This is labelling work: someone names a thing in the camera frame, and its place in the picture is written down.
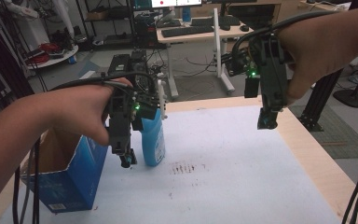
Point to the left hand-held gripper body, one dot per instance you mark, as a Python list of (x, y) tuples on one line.
[(119, 124)]

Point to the black shelf rack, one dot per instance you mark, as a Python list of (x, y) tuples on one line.
[(105, 21)]

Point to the small blue bottle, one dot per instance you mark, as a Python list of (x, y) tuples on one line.
[(186, 15)]

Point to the black metal frame leg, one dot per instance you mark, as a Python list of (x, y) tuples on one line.
[(318, 102)]

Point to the computer monitor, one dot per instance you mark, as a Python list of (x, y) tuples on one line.
[(175, 3)]

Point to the blue spray bottle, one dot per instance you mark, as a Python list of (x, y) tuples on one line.
[(153, 140)]

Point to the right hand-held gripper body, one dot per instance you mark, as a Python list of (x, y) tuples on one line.
[(272, 77)]

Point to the black computer tower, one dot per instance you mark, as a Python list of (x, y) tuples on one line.
[(145, 32)]

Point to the black computer mouse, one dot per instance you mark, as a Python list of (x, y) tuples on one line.
[(244, 28), (225, 27)]

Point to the black device on floor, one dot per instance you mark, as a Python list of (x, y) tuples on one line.
[(127, 63)]

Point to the black stand with round base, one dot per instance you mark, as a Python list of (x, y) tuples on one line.
[(352, 98)]

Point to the round white table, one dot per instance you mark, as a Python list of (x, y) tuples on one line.
[(59, 57)]

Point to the white foam table sheet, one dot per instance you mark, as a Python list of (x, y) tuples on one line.
[(217, 168)]

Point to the blue cardboard box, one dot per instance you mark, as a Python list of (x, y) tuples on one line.
[(71, 180)]

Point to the wooden desk with white legs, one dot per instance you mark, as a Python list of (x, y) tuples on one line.
[(205, 34)]

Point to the person's right hand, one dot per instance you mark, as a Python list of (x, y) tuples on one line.
[(317, 53)]

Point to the person's left hand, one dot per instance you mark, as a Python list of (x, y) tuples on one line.
[(80, 109)]

